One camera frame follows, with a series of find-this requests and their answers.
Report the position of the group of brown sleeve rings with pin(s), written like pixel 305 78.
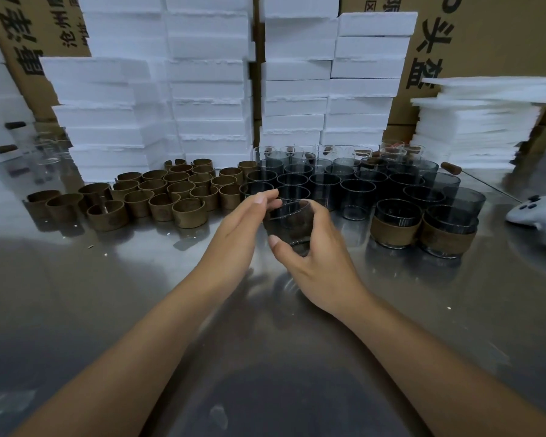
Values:
pixel 189 213

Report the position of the person's left forearm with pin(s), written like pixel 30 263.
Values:
pixel 118 368

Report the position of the stack of white foam blocks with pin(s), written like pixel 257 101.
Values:
pixel 0 100

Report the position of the bunch of clear plastic cups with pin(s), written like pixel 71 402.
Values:
pixel 50 150

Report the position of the cluster of transparent plastic cups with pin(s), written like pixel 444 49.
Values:
pixel 355 195

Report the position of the stack of thin foam sheets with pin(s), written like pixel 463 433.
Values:
pixel 473 127

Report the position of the smoky transparent plastic cup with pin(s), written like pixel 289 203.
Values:
pixel 291 227
pixel 398 209
pixel 450 218

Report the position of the brown cork stick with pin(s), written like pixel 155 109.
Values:
pixel 15 125
pixel 5 149

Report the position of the person's left hand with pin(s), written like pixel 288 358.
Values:
pixel 232 250

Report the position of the stepped stack white foam blocks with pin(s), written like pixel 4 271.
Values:
pixel 300 81

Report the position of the brown sleeve ring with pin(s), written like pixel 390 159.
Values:
pixel 446 243
pixel 393 232

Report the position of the person's right forearm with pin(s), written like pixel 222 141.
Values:
pixel 446 382

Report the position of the tall stack white foam blocks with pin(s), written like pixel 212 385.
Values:
pixel 173 77

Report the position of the large printed cardboard box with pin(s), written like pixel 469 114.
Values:
pixel 500 36

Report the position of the person's right hand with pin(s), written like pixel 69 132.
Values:
pixel 327 277

